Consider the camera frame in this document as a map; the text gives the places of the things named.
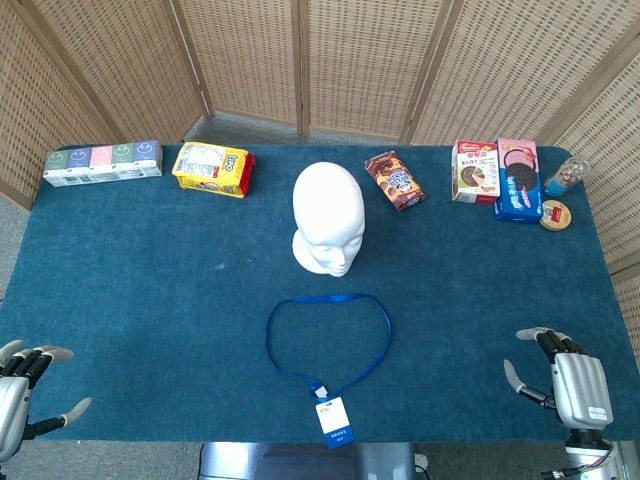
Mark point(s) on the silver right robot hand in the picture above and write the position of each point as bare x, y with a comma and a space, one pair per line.
582, 385

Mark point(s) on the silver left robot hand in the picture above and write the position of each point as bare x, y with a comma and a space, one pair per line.
12, 400

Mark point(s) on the white foam mannequin head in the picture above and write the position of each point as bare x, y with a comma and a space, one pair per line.
327, 210

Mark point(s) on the round wooden red lid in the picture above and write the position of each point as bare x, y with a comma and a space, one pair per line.
556, 215

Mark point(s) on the blue table cloth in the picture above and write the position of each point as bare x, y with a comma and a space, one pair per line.
150, 280

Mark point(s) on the clear plastic cup blue base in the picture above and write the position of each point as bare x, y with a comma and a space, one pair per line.
565, 177

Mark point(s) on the pink blue Oreo box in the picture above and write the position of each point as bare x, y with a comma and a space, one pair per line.
520, 180

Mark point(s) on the red white Nestle box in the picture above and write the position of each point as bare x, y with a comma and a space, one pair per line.
472, 175

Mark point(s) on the multicolour tissue multipack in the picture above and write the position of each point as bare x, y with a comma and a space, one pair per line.
100, 160

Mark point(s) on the brown chocolate cookie pack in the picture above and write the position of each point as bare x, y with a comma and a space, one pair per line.
397, 182

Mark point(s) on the grey robot torso base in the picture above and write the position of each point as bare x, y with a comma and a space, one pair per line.
300, 462

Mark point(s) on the yellow Lipo biscuit bag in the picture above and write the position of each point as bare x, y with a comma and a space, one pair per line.
210, 167

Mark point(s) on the bamboo folding screen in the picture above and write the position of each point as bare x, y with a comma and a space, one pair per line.
350, 50

